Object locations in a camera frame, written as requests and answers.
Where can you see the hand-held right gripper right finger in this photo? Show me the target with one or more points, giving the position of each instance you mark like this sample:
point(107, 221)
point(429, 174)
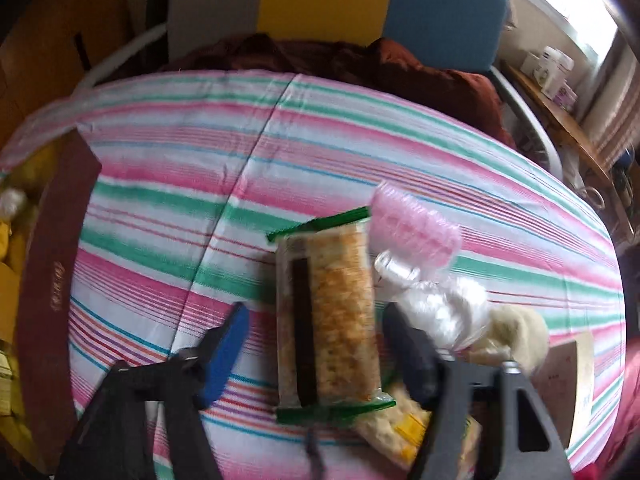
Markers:
point(415, 360)

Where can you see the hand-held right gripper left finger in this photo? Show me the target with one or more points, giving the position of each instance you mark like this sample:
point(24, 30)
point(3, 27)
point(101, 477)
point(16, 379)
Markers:
point(225, 355)

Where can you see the green-ended rice cracker packet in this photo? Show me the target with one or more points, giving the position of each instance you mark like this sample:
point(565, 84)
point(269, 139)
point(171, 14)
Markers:
point(340, 310)

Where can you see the cream plush toy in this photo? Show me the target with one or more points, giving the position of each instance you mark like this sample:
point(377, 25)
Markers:
point(520, 335)

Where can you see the maroon tin box gold inside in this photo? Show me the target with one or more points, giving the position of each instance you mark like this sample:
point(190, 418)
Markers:
point(55, 260)

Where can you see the green yellow snack packet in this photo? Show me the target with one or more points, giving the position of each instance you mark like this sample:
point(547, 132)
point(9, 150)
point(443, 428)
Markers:
point(7, 375)

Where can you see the small white plush toy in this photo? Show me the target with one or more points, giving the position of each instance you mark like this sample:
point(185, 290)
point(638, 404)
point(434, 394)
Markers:
point(11, 202)

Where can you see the clear plastic bag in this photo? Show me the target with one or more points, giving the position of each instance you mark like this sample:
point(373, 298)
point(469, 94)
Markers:
point(445, 305)

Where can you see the yellow crumpled packet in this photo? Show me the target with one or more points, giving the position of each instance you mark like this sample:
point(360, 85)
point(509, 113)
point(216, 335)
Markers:
point(395, 430)

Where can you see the beige cardboard box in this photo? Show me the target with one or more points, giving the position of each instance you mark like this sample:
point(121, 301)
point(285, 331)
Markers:
point(565, 385)

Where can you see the red garment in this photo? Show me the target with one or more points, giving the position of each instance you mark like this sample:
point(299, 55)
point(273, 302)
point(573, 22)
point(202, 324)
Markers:
point(615, 445)

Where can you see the wooden desk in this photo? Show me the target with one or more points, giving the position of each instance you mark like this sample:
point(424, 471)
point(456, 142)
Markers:
point(565, 125)

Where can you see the dark red blanket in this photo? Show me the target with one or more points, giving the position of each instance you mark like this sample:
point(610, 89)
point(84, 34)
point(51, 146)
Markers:
point(400, 70)

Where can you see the white boxes on table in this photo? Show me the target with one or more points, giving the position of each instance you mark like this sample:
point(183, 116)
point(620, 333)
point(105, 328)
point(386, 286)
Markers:
point(562, 85)

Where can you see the pale patterned curtain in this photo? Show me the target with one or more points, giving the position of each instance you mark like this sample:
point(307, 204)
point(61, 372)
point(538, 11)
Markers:
point(615, 110)

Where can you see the yellow wooden wardrobe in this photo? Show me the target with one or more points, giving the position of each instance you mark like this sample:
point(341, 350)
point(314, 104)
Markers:
point(40, 60)

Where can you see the grey yellow blue headboard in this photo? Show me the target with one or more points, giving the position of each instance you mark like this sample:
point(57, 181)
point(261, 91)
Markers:
point(320, 0)

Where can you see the bright window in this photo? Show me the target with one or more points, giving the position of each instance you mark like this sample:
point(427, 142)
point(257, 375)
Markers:
point(580, 0)

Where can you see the grey bed rail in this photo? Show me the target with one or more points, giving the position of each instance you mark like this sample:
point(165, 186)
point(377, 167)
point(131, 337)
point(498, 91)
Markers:
point(530, 115)

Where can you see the white bed rail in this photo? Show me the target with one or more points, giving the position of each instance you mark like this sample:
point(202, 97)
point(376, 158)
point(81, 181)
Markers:
point(120, 55)

